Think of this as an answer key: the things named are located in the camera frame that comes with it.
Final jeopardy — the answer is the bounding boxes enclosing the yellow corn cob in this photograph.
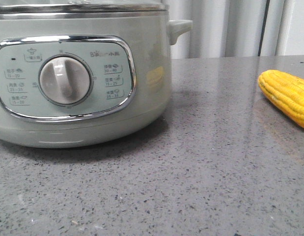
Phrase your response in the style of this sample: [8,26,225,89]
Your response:
[257,70,304,128]

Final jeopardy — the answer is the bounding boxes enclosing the pale green electric cooking pot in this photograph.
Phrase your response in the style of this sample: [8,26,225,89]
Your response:
[0,11,192,148]

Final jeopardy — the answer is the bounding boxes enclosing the white pleated curtain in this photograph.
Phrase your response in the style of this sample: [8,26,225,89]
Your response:
[163,0,304,59]

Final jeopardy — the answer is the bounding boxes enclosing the glass pot lid steel rim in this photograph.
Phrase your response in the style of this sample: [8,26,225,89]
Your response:
[0,0,168,13]

